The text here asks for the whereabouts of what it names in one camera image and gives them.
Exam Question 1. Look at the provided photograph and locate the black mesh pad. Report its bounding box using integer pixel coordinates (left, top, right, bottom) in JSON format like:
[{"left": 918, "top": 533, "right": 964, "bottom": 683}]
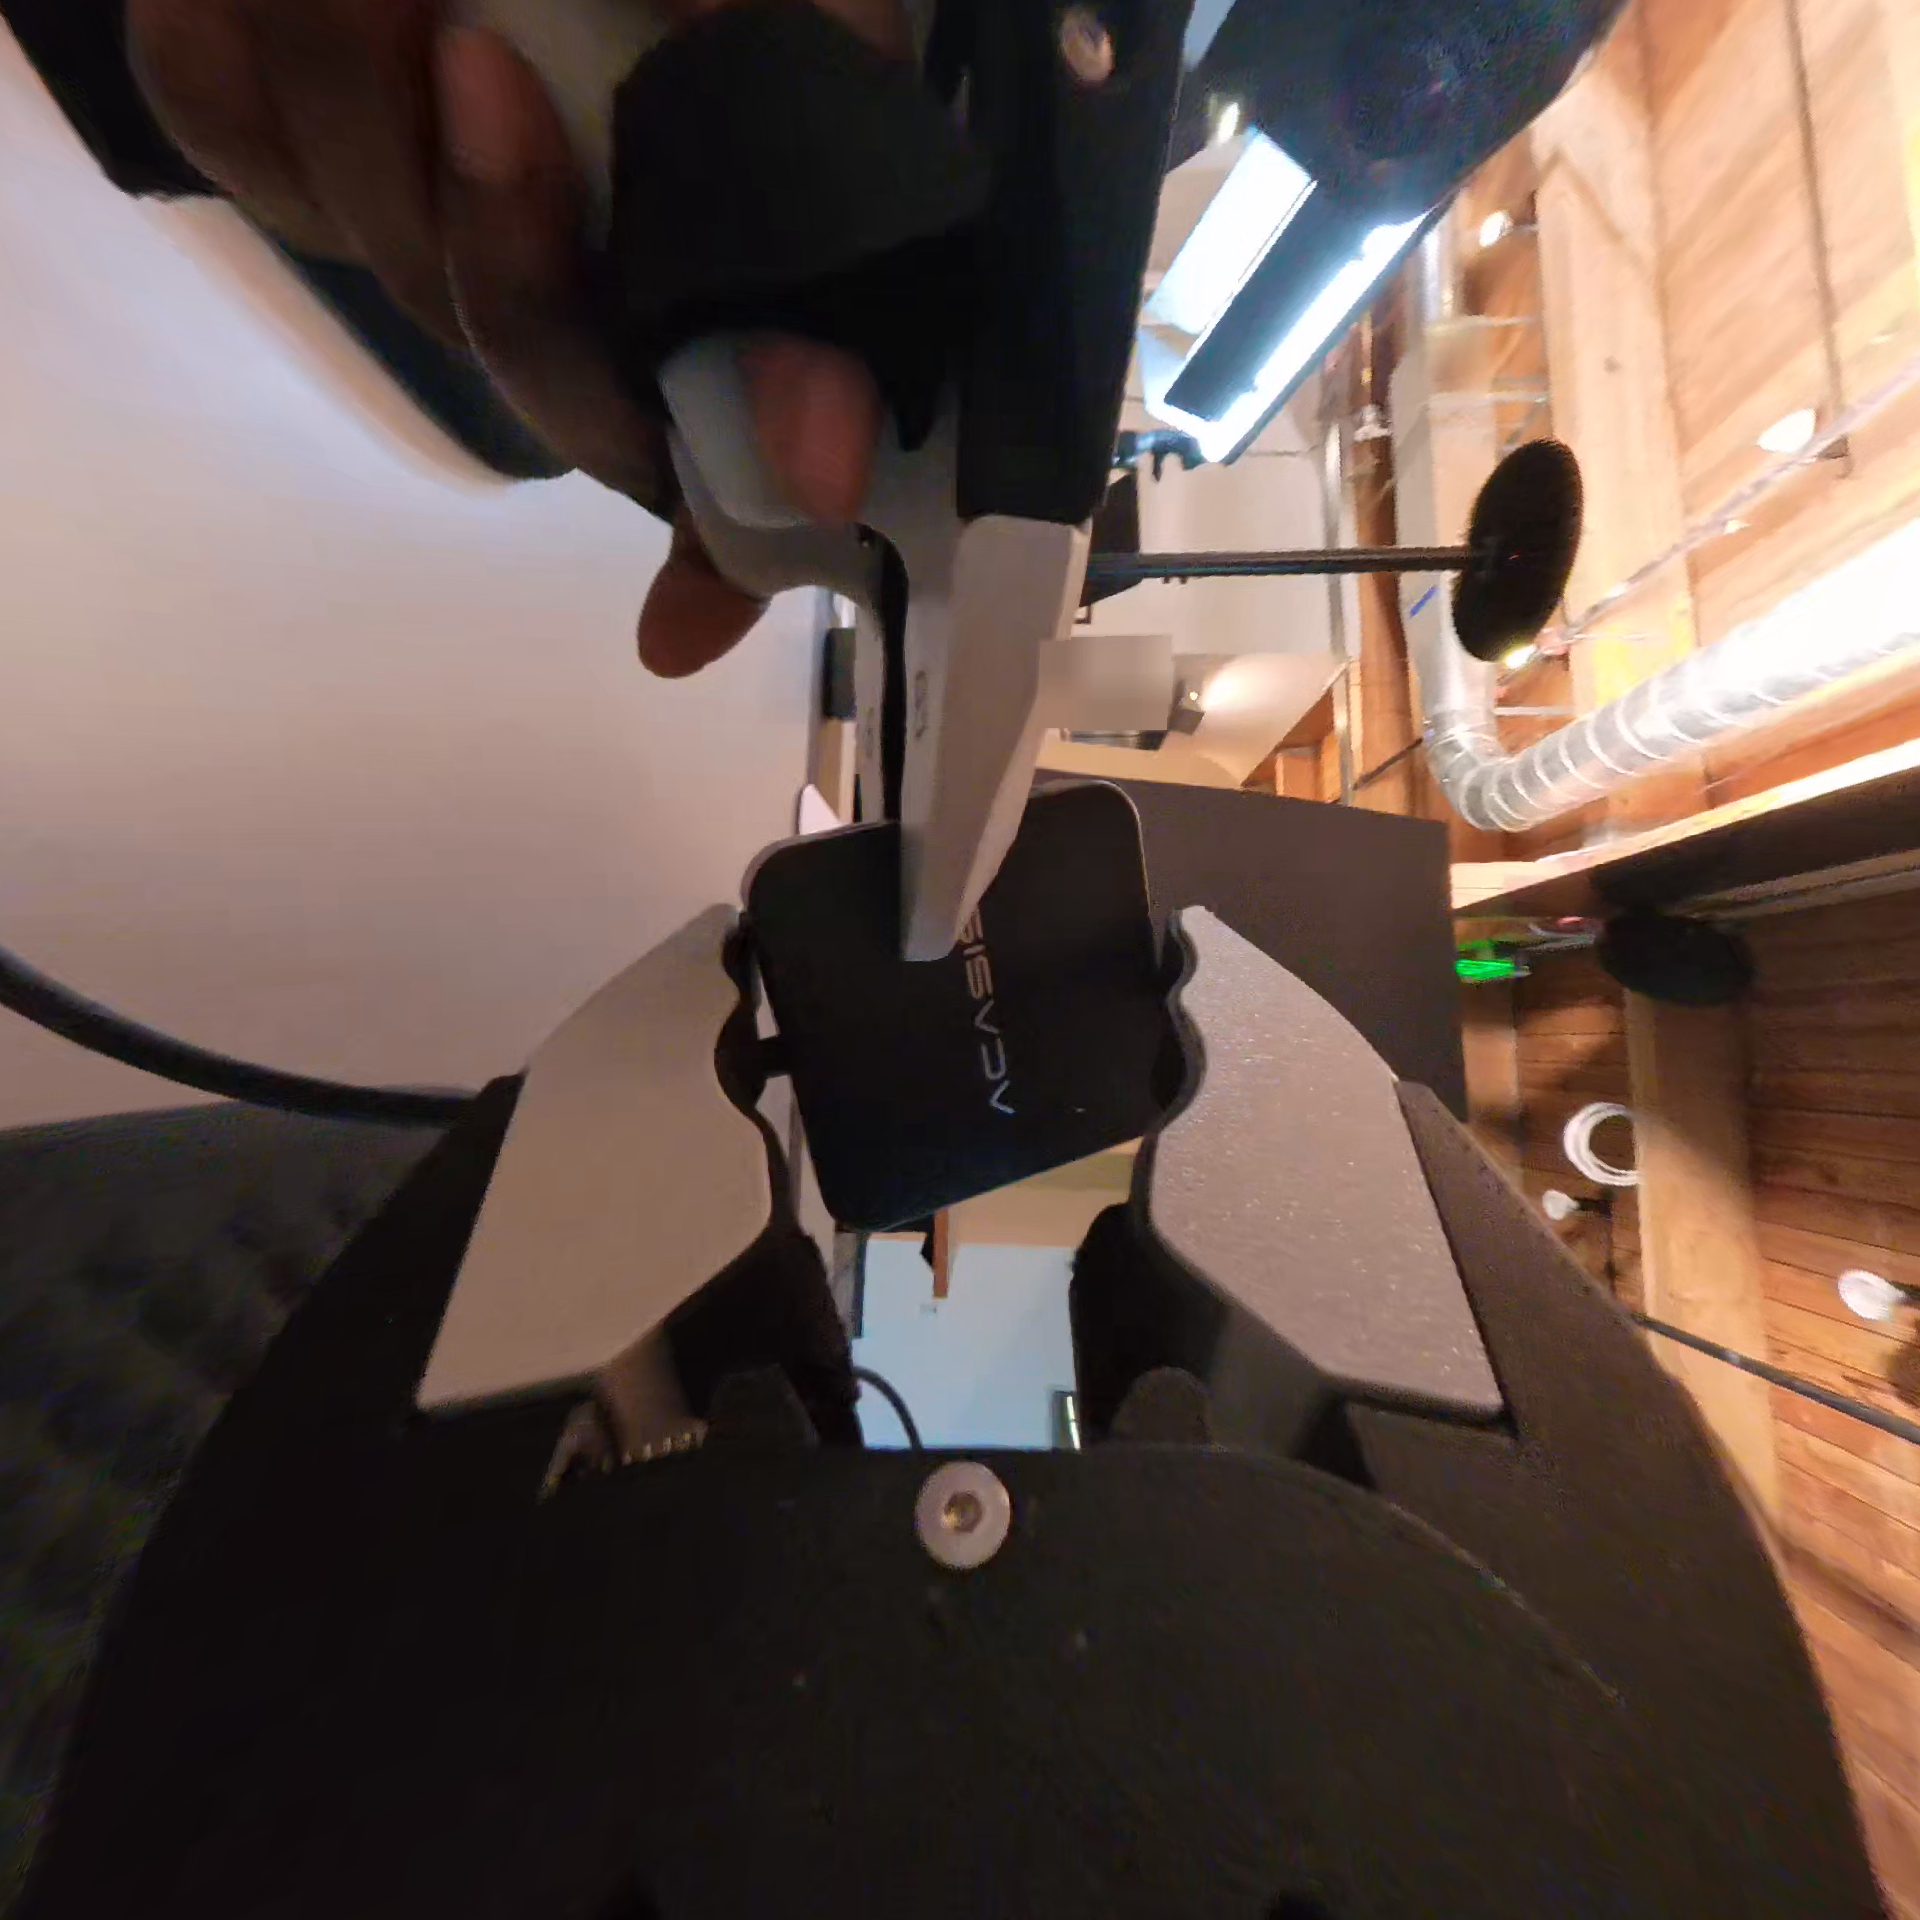
[{"left": 0, "top": 1102, "right": 520, "bottom": 1920}]

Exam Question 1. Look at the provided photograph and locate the person's left hand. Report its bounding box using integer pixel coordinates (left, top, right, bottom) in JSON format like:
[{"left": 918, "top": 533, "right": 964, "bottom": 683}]
[{"left": 129, "top": 0, "right": 887, "bottom": 681}]

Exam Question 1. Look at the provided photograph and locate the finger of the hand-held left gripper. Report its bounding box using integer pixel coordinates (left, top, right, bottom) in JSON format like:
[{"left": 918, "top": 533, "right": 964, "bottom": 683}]
[
  {"left": 657, "top": 335, "right": 921, "bottom": 834},
  {"left": 896, "top": 434, "right": 1096, "bottom": 965}
]

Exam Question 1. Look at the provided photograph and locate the black square HDMI adapter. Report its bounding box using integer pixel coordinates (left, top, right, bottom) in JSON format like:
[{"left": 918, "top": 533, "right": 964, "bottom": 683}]
[{"left": 746, "top": 779, "right": 1202, "bottom": 1233}]

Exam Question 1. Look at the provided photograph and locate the black board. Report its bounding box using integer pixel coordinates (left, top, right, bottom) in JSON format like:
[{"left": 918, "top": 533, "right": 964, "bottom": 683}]
[{"left": 1036, "top": 774, "right": 1474, "bottom": 1121}]

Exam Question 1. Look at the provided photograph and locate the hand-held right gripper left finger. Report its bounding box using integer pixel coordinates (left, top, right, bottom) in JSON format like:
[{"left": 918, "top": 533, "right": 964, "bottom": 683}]
[{"left": 417, "top": 903, "right": 864, "bottom": 1450}]

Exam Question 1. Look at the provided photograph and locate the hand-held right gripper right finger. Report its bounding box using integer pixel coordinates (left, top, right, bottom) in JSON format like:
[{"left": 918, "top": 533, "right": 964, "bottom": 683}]
[{"left": 1073, "top": 903, "right": 1507, "bottom": 1453}]

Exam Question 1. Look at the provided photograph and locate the white cable coil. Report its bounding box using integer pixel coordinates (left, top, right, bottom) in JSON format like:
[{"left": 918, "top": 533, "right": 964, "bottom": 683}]
[{"left": 1559, "top": 1102, "right": 1643, "bottom": 1191}]

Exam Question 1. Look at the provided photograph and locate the silver ventilation duct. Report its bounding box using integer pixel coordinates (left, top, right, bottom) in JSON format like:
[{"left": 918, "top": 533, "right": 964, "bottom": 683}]
[{"left": 1388, "top": 346, "right": 1920, "bottom": 834}]

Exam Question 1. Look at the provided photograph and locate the black USB cable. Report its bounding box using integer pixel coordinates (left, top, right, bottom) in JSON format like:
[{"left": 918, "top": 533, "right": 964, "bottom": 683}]
[{"left": 0, "top": 942, "right": 788, "bottom": 1129}]

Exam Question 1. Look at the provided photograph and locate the studio light panel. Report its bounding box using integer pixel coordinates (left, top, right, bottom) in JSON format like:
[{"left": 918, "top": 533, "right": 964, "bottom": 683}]
[{"left": 1147, "top": 0, "right": 1636, "bottom": 466}]

